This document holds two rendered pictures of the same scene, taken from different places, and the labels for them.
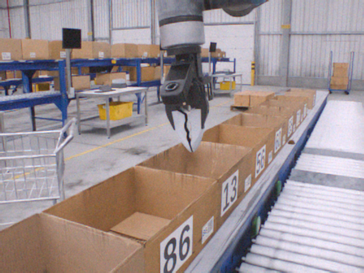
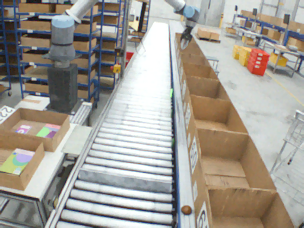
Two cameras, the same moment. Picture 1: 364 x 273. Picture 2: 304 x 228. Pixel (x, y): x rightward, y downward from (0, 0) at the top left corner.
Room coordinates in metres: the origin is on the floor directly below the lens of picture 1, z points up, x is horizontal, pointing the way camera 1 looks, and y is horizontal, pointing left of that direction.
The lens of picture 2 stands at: (2.39, -1.10, 1.62)
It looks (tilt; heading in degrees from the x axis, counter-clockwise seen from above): 29 degrees down; 153
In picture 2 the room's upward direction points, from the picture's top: 8 degrees clockwise
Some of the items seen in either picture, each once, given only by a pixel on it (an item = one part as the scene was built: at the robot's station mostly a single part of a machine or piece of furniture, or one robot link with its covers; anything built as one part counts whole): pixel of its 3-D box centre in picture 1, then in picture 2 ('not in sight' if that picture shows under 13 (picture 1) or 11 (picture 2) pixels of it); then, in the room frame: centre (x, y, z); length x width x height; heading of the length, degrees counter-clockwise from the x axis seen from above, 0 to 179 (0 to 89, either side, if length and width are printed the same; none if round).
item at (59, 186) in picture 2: not in sight; (60, 187); (1.24, -1.12, 0.41); 0.45 x 0.06 x 0.08; 155
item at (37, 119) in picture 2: not in sight; (34, 127); (1.08, -1.24, 0.80); 0.38 x 0.28 x 0.10; 64
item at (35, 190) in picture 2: not in sight; (30, 133); (1.04, -1.27, 0.74); 1.00 x 0.58 x 0.03; 155
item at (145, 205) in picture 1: (139, 224); (198, 79); (0.81, 0.11, 0.96); 0.39 x 0.29 x 0.17; 153
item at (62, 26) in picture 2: not in sight; (62, 28); (0.71, -1.02, 1.35); 0.17 x 0.15 x 0.18; 171
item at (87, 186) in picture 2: not in sight; (123, 192); (1.65, -0.82, 0.72); 0.52 x 0.05 x 0.05; 63
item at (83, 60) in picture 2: not in sight; (76, 58); (-0.45, -0.80, 0.79); 0.40 x 0.30 x 0.10; 64
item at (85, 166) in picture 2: (333, 195); (126, 174); (1.53, -0.76, 0.72); 0.52 x 0.05 x 0.05; 63
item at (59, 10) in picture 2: not in sight; (77, 9); (-0.45, -0.80, 1.39); 0.40 x 0.30 x 0.10; 62
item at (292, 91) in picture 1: (300, 98); not in sight; (3.61, -1.30, 0.96); 0.39 x 0.29 x 0.17; 153
